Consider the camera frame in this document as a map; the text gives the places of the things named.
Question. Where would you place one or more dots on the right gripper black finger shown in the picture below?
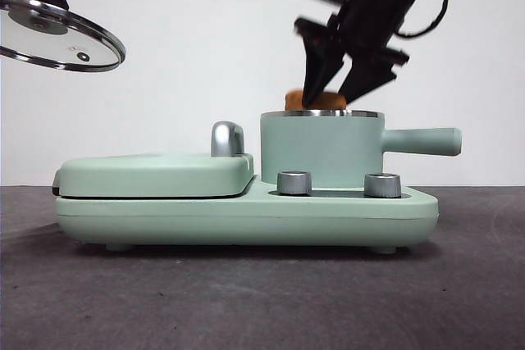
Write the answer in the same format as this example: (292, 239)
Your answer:
(318, 67)
(365, 77)

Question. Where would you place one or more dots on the brown potato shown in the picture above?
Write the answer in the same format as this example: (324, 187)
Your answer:
(330, 101)

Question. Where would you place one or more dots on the glass pot lid green knob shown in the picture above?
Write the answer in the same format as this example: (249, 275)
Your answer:
(49, 38)

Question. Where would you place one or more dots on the silver control knob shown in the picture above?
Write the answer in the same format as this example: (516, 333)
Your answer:
(382, 186)
(294, 184)

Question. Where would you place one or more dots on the mint green breakfast maker base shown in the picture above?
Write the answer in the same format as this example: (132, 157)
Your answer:
(246, 219)

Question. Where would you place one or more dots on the mint green grill cover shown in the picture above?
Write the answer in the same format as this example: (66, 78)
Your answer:
(143, 174)

